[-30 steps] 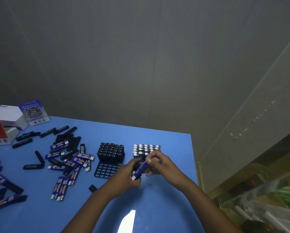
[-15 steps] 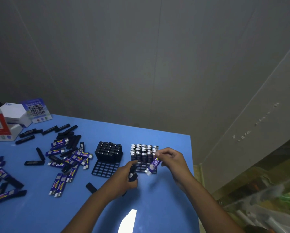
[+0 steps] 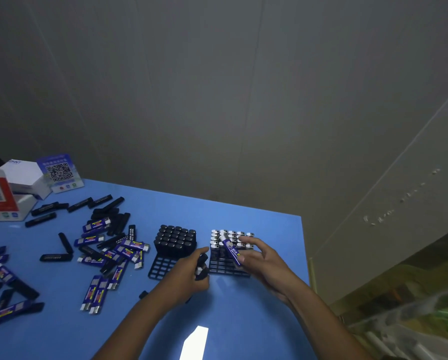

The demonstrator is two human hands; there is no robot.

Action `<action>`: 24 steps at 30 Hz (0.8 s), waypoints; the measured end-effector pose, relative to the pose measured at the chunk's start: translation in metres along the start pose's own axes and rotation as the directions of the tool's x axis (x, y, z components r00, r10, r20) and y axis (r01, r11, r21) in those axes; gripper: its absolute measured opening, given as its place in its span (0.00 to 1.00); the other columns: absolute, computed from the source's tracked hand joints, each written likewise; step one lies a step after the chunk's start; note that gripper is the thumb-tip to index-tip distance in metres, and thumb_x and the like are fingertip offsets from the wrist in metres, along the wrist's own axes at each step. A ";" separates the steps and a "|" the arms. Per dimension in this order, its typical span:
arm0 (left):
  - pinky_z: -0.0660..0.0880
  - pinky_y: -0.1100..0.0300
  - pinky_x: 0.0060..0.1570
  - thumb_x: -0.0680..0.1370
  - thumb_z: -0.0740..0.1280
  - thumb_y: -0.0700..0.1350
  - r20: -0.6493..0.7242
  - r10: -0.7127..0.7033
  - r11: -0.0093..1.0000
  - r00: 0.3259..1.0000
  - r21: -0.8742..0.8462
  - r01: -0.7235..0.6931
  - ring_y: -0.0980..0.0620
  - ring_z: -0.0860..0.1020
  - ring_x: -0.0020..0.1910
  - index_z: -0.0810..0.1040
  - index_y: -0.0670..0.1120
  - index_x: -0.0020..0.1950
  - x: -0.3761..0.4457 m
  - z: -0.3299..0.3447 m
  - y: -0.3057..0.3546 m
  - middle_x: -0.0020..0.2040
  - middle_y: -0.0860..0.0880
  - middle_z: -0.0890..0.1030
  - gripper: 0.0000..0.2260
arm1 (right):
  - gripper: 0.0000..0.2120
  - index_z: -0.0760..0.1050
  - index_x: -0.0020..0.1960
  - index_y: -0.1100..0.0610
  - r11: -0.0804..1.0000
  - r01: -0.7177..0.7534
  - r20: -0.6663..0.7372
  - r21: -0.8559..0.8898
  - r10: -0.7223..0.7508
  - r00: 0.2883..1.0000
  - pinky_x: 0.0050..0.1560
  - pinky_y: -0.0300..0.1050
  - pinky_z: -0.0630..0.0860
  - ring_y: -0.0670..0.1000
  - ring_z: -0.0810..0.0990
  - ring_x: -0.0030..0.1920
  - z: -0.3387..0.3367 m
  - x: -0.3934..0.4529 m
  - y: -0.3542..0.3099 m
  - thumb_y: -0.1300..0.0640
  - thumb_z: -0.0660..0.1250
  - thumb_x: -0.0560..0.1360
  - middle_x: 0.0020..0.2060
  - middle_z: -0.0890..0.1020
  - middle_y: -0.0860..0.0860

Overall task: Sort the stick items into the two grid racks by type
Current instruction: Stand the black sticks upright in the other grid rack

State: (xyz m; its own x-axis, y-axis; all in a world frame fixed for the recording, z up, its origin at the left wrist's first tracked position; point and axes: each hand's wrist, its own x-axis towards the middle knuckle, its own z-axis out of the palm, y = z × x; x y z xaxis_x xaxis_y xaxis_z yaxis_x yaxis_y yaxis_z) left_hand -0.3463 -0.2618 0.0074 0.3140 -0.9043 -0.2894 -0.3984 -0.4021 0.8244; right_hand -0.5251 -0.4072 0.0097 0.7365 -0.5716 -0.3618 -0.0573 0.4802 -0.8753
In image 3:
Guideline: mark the person's left hand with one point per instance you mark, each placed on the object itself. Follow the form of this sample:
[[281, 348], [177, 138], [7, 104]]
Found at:
[[180, 281]]

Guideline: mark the person's right hand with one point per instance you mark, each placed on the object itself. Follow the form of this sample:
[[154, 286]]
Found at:
[[276, 275]]

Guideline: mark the black grid tray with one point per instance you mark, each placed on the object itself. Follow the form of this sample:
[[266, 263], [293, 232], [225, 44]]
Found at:
[[162, 268], [224, 269]]

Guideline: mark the black slim lighter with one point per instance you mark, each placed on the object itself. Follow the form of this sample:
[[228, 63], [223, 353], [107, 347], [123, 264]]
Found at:
[[143, 295], [201, 260]]

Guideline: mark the row of black lighters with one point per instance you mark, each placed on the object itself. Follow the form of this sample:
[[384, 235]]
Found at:
[[175, 239]]

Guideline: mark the blue silver-capped lighter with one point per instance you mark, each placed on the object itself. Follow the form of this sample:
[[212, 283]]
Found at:
[[231, 251]]

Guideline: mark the row of blue lighters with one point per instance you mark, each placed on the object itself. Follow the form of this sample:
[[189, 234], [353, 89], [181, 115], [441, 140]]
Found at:
[[216, 243]]

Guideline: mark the pile of mixed lighters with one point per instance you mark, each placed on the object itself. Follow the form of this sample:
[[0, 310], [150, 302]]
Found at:
[[96, 224]]

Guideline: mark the person's right forearm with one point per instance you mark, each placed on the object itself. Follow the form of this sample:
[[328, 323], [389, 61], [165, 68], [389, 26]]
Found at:
[[329, 329]]

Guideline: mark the person's left forearm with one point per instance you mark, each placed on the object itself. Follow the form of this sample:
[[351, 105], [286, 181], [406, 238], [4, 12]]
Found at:
[[130, 329]]

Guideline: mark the crumpled clear plastic bags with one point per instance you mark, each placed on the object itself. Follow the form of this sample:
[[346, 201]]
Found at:
[[415, 326]]

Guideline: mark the blue code sign stand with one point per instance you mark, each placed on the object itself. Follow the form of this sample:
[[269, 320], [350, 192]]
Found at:
[[59, 172]]

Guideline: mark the white cardboard box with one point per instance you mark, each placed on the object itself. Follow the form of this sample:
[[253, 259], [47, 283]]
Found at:
[[21, 172]]

